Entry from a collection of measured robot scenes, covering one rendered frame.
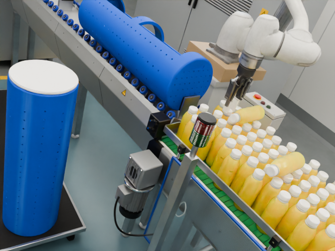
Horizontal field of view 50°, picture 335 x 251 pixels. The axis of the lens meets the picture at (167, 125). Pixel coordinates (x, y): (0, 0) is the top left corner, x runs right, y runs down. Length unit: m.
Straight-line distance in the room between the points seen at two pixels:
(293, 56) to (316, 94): 2.92
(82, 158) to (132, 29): 1.25
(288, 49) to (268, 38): 0.09
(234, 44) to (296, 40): 0.71
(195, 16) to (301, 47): 2.46
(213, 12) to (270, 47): 2.22
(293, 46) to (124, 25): 0.86
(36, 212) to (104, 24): 1.03
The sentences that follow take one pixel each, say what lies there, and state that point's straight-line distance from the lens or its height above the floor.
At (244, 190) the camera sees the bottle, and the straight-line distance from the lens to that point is 1.36.
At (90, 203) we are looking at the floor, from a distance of 2.46.
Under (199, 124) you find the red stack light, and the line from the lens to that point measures 1.12.
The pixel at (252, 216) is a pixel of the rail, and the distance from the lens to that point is 1.33.
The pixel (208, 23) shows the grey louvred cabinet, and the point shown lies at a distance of 3.69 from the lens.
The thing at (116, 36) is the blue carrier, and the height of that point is 1.13.
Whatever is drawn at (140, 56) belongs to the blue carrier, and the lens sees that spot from 1.74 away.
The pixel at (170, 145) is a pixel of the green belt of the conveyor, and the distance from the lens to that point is 1.58.
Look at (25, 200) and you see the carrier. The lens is 1.87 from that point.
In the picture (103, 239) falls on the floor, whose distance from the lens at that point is 2.30.
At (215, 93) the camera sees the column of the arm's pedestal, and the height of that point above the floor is 0.91.
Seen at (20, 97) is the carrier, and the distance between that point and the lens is 1.53.
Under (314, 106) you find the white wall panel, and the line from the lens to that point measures 4.42.
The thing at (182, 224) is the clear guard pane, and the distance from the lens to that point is 1.51.
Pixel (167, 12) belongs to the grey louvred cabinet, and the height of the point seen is 0.67.
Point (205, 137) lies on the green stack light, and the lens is 1.14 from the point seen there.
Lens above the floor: 1.81
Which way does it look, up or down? 32 degrees down
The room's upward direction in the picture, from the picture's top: 19 degrees clockwise
